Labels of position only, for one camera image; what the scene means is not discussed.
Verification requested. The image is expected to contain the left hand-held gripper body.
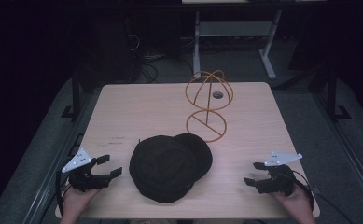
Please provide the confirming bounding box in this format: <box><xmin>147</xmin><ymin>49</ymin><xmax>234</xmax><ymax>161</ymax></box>
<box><xmin>61</xmin><ymin>148</ymin><xmax>112</xmax><ymax>192</ymax></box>

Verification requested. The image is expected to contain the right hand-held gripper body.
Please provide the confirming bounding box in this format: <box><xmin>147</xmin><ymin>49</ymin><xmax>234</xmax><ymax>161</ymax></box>
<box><xmin>254</xmin><ymin>151</ymin><xmax>303</xmax><ymax>197</ymax></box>

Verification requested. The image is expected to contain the person's left hand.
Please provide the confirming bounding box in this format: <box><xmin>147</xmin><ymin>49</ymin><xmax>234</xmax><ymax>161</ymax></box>
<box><xmin>62</xmin><ymin>186</ymin><xmax>102</xmax><ymax>219</ymax></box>

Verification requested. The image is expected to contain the person's right hand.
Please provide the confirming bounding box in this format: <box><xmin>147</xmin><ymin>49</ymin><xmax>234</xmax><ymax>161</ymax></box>
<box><xmin>270</xmin><ymin>186</ymin><xmax>314</xmax><ymax>219</ymax></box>

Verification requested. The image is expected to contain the black hat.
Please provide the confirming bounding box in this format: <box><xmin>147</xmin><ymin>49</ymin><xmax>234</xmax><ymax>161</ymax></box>
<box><xmin>128</xmin><ymin>133</ymin><xmax>214</xmax><ymax>204</ymax></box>

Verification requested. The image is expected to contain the black metal stand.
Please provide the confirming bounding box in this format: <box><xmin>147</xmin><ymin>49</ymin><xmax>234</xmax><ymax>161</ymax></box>
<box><xmin>326</xmin><ymin>66</ymin><xmax>353</xmax><ymax>123</ymax></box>
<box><xmin>60</xmin><ymin>68</ymin><xmax>81</xmax><ymax>121</ymax></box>

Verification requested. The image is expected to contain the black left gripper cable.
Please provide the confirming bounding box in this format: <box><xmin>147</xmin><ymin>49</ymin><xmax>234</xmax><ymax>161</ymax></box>
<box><xmin>55</xmin><ymin>167</ymin><xmax>72</xmax><ymax>217</ymax></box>

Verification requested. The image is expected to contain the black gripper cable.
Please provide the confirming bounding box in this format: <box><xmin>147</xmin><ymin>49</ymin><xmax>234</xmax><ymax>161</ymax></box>
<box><xmin>289</xmin><ymin>169</ymin><xmax>355</xmax><ymax>224</ymax></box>
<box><xmin>55</xmin><ymin>167</ymin><xmax>72</xmax><ymax>217</ymax></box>

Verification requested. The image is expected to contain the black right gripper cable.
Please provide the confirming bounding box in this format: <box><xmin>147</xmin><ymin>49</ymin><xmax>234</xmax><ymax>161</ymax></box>
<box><xmin>289</xmin><ymin>169</ymin><xmax>355</xmax><ymax>224</ymax></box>

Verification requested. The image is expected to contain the grey metal rail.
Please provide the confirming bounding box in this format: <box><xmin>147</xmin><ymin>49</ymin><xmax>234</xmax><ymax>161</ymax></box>
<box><xmin>21</xmin><ymin>133</ymin><xmax>85</xmax><ymax>224</ymax></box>
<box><xmin>312</xmin><ymin>92</ymin><xmax>363</xmax><ymax>217</ymax></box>

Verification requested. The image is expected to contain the orange wire hat stand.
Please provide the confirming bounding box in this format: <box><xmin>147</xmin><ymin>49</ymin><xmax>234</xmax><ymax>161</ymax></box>
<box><xmin>185</xmin><ymin>69</ymin><xmax>235</xmax><ymax>144</ymax></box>

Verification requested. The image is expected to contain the bundle of black floor cables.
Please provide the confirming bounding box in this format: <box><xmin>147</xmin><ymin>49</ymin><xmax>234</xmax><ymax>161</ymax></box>
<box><xmin>124</xmin><ymin>32</ymin><xmax>196</xmax><ymax>84</ymax></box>

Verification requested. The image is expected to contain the white metal desk frame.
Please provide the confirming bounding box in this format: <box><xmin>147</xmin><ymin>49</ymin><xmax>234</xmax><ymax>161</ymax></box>
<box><xmin>192</xmin><ymin>8</ymin><xmax>284</xmax><ymax>81</ymax></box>

